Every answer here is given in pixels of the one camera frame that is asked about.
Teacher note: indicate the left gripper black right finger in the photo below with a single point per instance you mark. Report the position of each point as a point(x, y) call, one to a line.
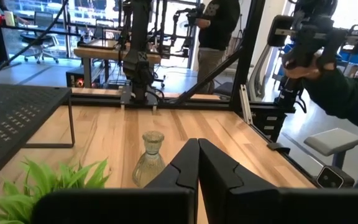
point(244, 205)

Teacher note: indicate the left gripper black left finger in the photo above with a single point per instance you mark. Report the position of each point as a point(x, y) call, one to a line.
point(172, 205)

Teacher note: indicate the clear glass candle holder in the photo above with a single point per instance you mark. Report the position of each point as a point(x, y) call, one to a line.
point(149, 165)

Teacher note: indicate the person's forearm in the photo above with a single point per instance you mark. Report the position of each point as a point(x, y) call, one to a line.
point(346, 96)

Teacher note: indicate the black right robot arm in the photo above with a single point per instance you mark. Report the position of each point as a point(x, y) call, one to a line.
point(138, 62)

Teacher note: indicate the black table edge clamp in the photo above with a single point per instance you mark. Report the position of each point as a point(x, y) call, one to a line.
point(278, 147)

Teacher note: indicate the grey padded stool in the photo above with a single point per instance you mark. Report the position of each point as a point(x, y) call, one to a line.
point(331, 141)

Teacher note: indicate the person's hand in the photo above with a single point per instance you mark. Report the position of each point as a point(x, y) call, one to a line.
point(300, 73)

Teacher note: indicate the green artificial plant white pot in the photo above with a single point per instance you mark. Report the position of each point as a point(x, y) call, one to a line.
point(17, 199)

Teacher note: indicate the black box red light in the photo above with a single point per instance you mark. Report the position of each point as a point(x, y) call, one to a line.
point(73, 77)

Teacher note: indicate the wooden background table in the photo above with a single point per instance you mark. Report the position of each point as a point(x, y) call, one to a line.
point(104, 53)

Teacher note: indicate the black perforated metal shelf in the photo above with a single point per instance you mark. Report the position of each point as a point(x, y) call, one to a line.
point(11, 118)

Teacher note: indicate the black office chair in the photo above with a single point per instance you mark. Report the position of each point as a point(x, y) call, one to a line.
point(42, 40)

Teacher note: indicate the black table-level camera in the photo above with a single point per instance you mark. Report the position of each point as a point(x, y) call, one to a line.
point(331, 177)

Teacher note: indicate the silver aluminium bracket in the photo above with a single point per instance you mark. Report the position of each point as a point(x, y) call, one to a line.
point(246, 105)

